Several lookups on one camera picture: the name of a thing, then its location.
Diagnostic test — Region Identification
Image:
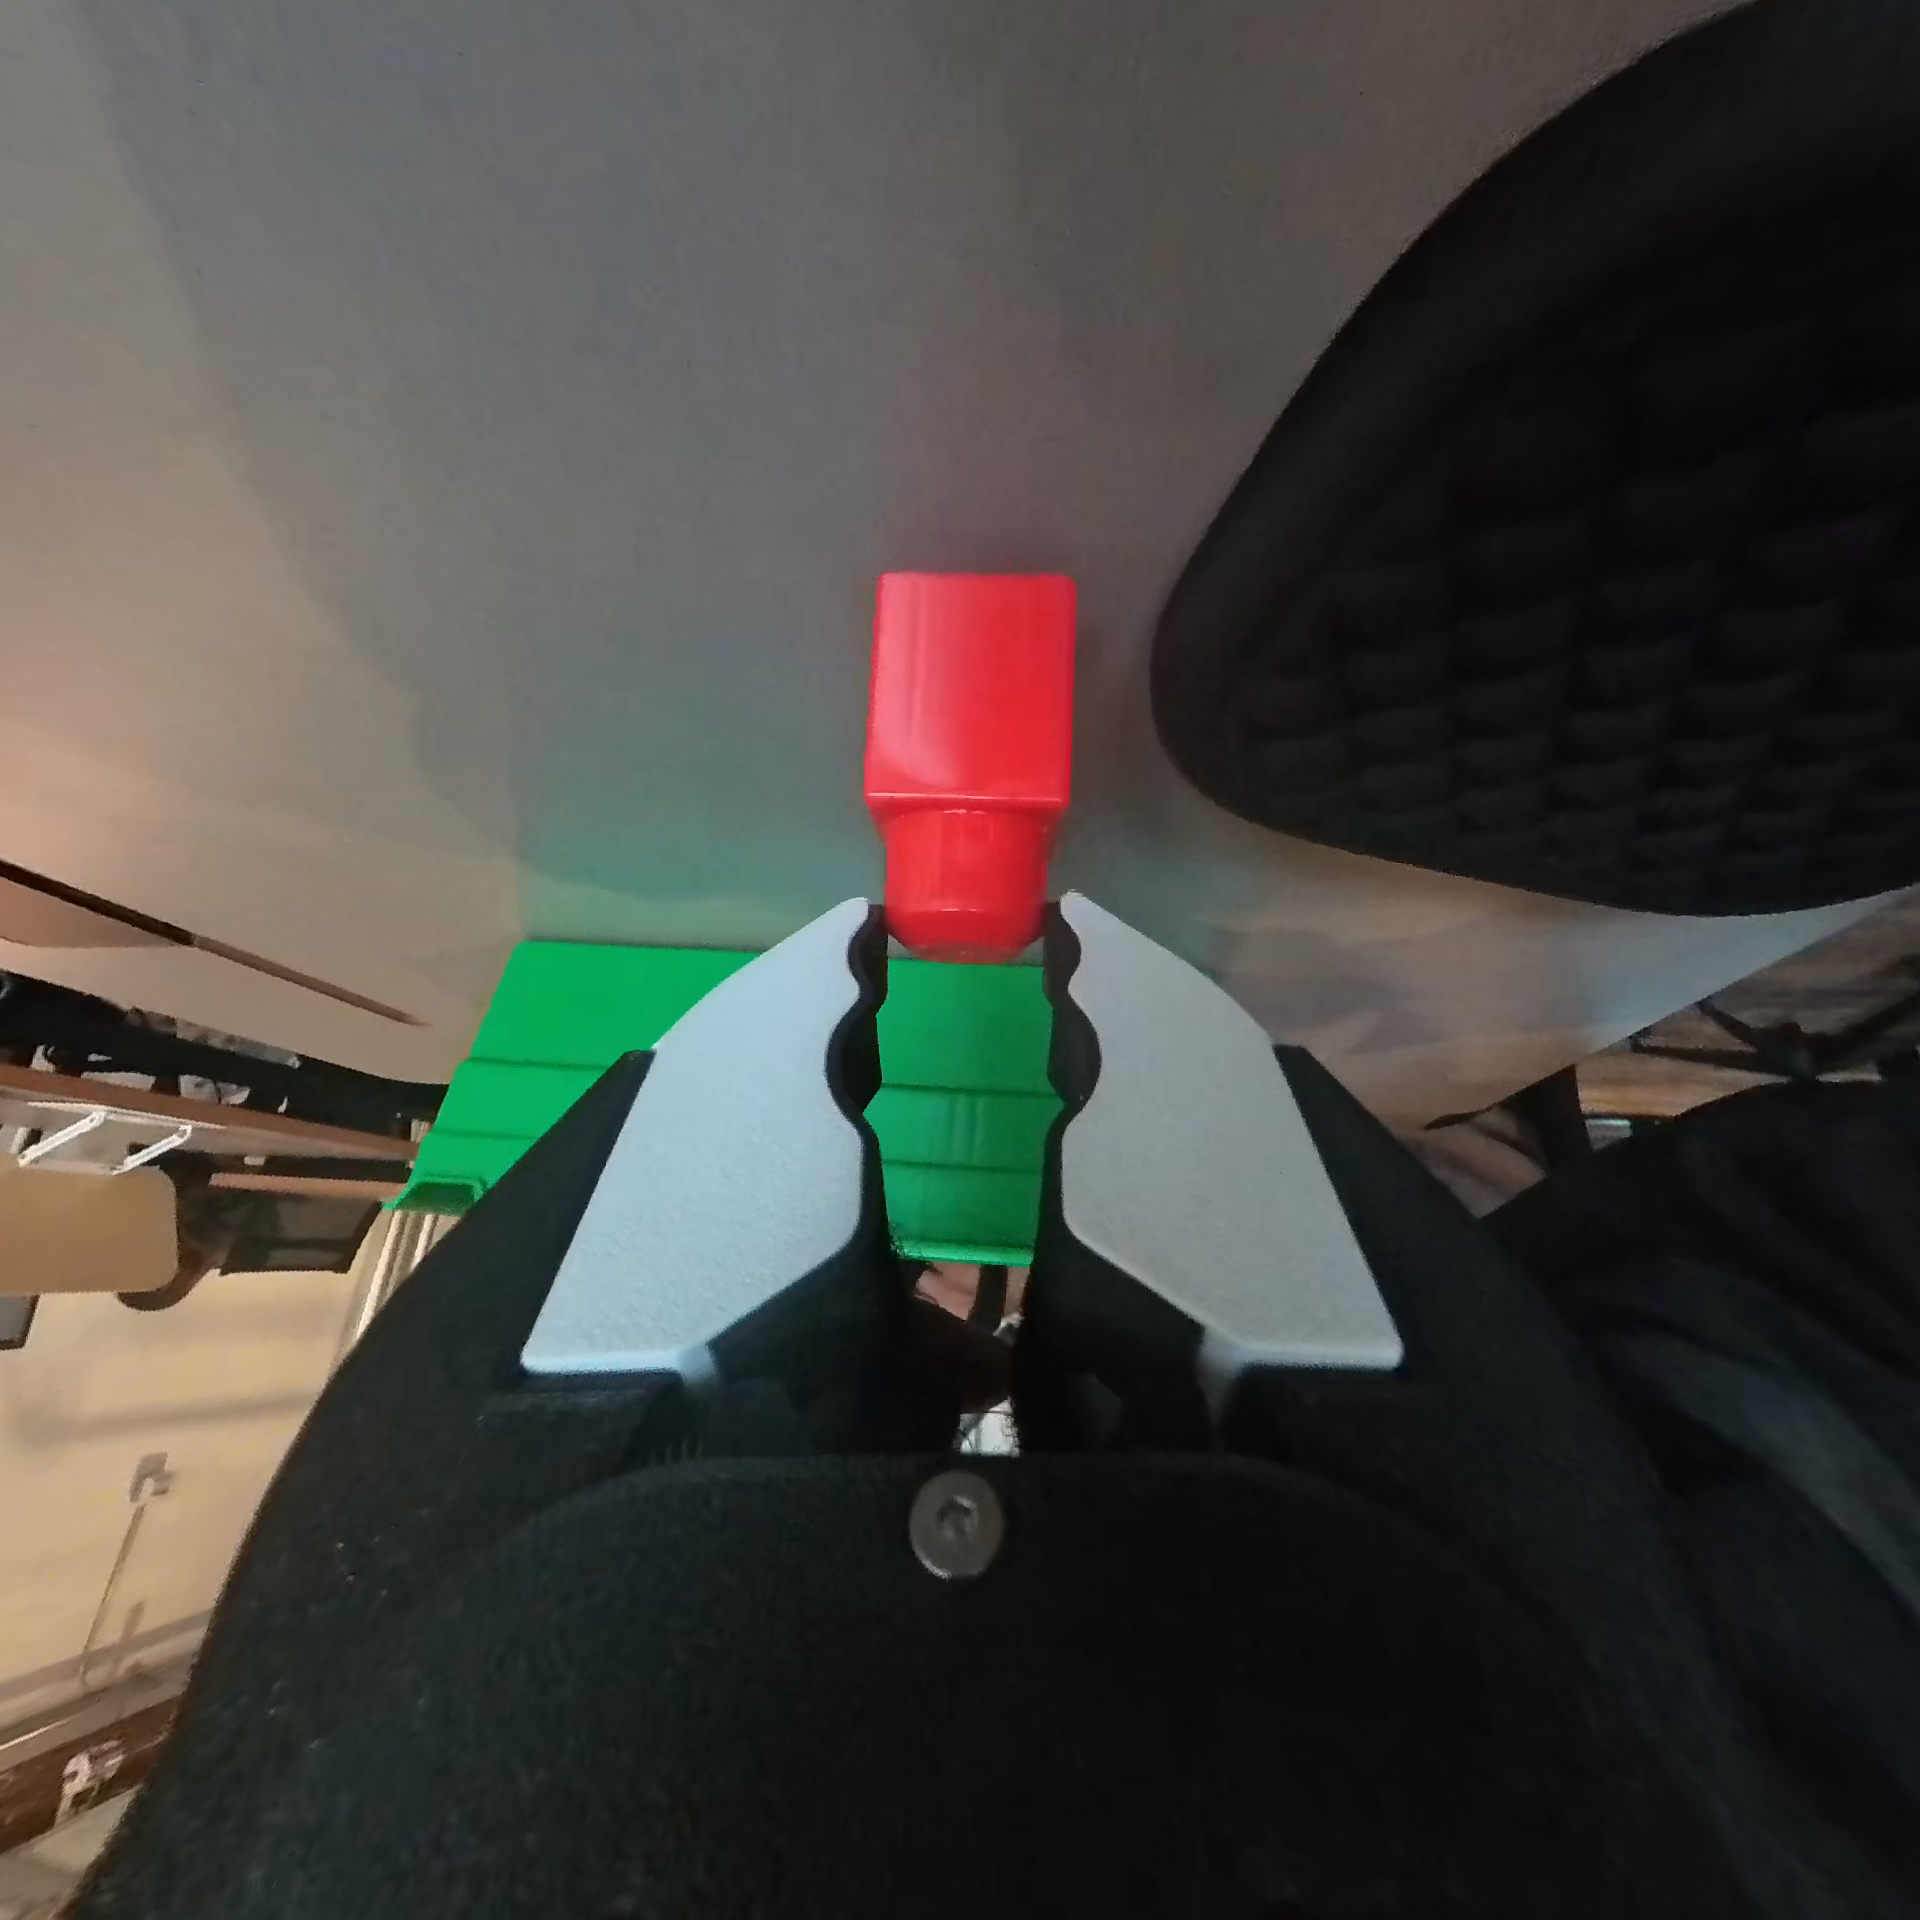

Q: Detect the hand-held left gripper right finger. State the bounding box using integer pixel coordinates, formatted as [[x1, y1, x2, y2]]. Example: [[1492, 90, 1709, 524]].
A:
[[1041, 893, 1411, 1379]]

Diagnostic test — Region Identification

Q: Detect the black wrist rest pad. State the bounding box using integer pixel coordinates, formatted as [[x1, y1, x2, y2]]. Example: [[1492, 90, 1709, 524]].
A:
[[1149, 0, 1920, 918]]

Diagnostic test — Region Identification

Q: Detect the red single-stud mega block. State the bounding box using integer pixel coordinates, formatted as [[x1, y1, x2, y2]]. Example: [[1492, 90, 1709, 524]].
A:
[[867, 572, 1081, 964]]

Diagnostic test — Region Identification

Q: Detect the large green plastic bin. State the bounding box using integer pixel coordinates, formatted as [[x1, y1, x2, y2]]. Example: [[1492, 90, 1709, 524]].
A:
[[381, 936, 1055, 1271]]

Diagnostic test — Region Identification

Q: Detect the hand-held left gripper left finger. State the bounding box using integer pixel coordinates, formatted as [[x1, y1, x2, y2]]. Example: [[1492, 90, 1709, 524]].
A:
[[521, 895, 893, 1382]]

